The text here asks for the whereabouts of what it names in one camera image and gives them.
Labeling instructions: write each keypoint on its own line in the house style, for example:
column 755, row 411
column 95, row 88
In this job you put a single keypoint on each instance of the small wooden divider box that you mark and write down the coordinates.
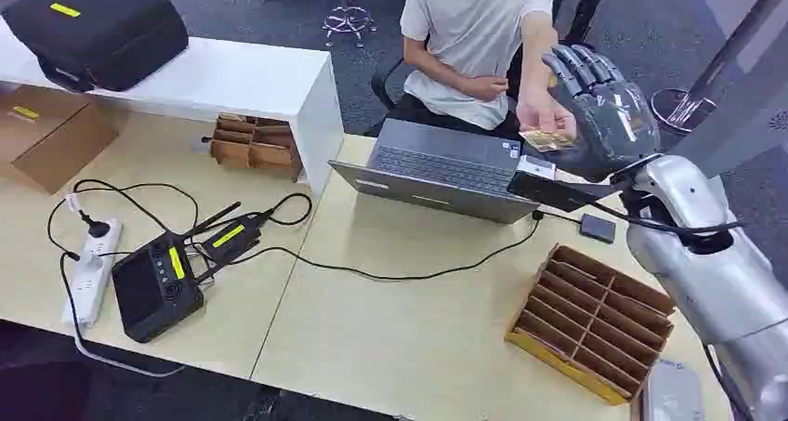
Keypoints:
column 252, row 150

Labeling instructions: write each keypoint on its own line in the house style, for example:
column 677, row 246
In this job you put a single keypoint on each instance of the black controller with antennas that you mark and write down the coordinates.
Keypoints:
column 154, row 289

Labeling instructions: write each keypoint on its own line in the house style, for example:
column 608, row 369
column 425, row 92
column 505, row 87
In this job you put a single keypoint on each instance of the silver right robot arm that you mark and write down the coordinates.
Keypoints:
column 708, row 283

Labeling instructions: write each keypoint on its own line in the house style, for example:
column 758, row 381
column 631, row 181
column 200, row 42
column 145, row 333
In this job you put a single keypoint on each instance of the grey panel stand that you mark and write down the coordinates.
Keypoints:
column 745, row 116

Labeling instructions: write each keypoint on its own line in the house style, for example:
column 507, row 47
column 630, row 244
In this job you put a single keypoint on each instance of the gold printed card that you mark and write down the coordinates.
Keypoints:
column 542, row 140

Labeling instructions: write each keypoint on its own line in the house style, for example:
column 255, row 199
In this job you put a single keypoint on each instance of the black adapter yellow label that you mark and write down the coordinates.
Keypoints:
column 231, row 238

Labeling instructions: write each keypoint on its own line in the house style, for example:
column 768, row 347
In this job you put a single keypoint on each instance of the white power strip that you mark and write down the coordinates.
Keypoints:
column 92, row 276

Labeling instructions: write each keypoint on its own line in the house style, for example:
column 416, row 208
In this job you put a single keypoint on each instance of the white desk shelf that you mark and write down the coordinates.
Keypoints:
column 234, row 79

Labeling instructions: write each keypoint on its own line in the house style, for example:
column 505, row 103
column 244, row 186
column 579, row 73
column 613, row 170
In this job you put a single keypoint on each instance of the black office chair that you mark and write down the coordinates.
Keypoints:
column 385, row 86

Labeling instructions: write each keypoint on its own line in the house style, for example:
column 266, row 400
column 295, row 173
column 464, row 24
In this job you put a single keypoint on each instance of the wooden card box many slots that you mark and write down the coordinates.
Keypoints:
column 591, row 326

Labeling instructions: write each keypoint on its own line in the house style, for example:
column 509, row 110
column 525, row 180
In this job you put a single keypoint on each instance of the flat grey pouch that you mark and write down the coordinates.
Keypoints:
column 672, row 393

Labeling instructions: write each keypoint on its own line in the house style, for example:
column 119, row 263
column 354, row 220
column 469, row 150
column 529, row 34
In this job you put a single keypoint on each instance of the seated person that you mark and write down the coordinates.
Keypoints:
column 474, row 24

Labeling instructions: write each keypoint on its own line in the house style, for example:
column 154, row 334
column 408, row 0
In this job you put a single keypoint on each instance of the grey open laptop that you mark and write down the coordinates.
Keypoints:
column 443, row 166

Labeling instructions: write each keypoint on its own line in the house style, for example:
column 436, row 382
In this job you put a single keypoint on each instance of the black carrying case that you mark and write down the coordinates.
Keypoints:
column 98, row 30

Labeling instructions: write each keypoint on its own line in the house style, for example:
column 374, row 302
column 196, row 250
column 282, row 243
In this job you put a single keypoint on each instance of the chrome pole round base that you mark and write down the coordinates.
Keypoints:
column 683, row 107

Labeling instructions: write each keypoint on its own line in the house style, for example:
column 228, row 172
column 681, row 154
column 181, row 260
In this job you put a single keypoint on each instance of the black power plug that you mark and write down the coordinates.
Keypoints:
column 96, row 227

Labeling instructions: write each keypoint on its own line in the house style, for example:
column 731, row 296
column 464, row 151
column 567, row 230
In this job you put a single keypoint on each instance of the small dark grey drive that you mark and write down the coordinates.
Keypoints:
column 597, row 228

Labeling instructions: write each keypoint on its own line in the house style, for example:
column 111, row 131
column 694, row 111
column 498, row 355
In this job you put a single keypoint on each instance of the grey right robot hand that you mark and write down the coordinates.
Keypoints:
column 609, row 129

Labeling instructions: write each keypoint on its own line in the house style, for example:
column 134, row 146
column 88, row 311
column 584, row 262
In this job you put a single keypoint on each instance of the brown cardboard box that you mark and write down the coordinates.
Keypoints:
column 49, row 135

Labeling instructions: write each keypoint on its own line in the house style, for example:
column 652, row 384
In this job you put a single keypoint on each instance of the standing person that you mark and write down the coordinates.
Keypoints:
column 585, row 12

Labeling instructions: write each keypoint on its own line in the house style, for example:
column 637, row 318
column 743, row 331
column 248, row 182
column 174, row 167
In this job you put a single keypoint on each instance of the chrome stool base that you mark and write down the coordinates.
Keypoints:
column 348, row 21

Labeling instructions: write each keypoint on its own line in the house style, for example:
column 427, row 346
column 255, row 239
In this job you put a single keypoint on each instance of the person's right hand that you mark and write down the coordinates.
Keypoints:
column 489, row 88

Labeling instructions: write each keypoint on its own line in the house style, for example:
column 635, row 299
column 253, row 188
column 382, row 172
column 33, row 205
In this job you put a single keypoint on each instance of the person's left hand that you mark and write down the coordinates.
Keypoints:
column 545, row 113

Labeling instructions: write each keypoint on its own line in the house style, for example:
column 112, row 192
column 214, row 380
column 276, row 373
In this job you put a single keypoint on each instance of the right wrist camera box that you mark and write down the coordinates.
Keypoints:
column 548, row 190

